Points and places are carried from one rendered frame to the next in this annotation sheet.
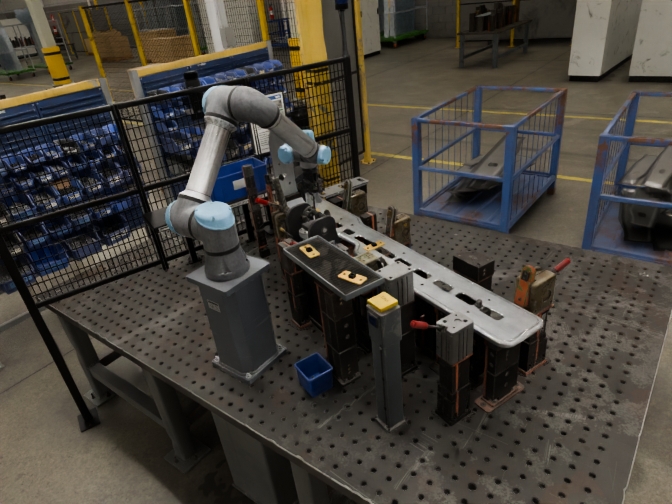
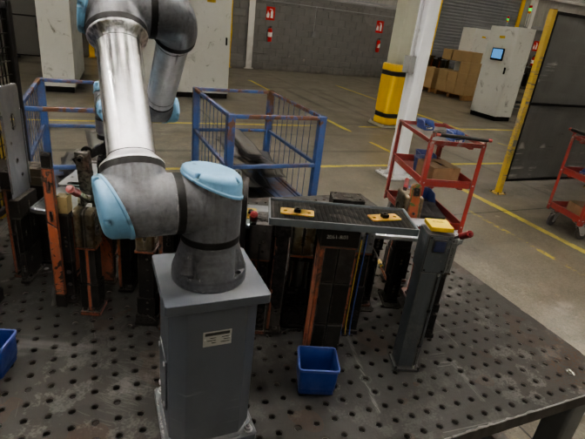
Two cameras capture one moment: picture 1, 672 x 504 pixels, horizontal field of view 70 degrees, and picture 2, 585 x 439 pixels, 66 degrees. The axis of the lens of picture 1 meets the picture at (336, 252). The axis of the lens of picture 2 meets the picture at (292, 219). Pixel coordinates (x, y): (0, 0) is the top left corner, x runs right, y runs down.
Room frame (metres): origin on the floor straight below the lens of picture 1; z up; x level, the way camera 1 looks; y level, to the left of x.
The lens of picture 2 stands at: (0.95, 1.04, 1.60)
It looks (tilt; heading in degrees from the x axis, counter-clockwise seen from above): 23 degrees down; 295
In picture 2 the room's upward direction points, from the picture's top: 7 degrees clockwise
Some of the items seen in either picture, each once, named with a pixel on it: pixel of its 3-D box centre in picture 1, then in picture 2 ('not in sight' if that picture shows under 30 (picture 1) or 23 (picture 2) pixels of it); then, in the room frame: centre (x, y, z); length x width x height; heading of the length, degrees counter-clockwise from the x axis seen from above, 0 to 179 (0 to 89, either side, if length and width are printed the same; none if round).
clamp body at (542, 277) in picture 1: (530, 321); (400, 235); (1.24, -0.61, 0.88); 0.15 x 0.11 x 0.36; 120
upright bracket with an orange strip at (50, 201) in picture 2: (275, 224); (54, 234); (2.07, 0.27, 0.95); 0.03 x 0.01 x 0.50; 30
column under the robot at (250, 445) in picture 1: (267, 425); not in sight; (1.44, 0.37, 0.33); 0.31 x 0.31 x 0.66; 50
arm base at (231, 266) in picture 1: (224, 256); (209, 252); (1.44, 0.37, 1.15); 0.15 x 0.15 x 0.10
